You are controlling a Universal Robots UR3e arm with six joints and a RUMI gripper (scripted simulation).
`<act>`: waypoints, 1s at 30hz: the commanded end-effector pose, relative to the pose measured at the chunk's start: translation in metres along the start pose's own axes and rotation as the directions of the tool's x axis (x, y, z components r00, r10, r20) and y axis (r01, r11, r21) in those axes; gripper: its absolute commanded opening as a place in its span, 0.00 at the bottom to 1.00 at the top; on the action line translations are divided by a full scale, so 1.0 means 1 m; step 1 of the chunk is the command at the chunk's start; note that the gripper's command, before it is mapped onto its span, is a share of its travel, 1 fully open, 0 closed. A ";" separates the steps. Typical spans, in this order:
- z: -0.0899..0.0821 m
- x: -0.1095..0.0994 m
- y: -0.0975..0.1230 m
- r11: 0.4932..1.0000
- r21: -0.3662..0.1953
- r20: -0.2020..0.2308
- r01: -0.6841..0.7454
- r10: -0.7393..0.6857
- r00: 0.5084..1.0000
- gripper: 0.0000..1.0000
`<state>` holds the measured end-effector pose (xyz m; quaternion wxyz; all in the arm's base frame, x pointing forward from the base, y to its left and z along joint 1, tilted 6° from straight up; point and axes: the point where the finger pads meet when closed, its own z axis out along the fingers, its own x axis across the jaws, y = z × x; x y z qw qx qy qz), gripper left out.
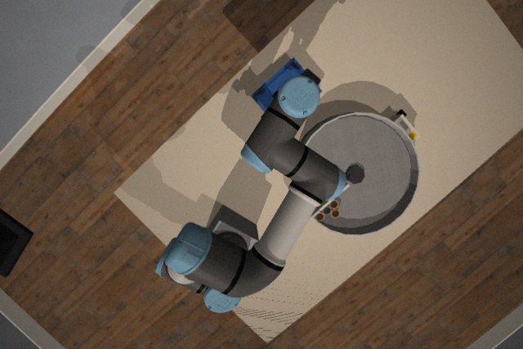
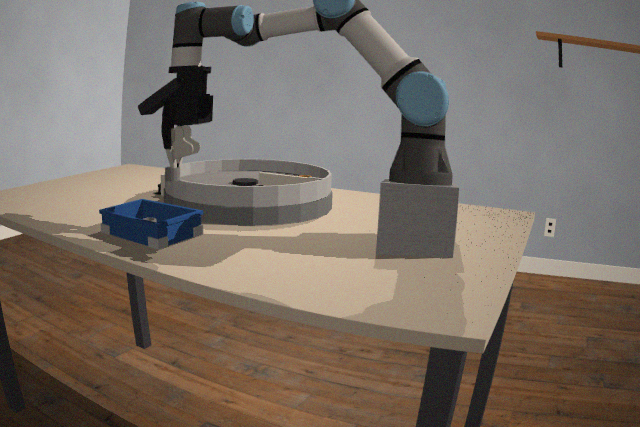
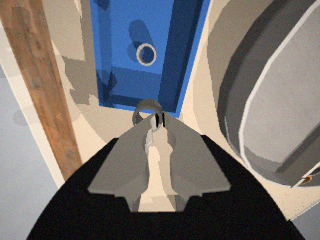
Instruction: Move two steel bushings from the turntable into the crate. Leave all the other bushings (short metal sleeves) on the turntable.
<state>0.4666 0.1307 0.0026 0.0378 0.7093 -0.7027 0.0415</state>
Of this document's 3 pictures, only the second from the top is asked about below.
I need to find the grey round turntable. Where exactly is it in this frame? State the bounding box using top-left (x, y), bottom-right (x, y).
top-left (153, 159), bottom-right (333, 226)

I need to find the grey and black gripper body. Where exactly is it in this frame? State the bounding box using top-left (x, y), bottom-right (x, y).
top-left (163, 65), bottom-right (213, 125)

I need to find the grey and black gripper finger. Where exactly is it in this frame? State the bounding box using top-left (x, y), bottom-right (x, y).
top-left (161, 108), bottom-right (193, 168)
top-left (176, 124), bottom-right (200, 171)

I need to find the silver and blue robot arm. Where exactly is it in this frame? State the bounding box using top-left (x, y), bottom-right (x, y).
top-left (171, 0), bottom-right (453, 186)

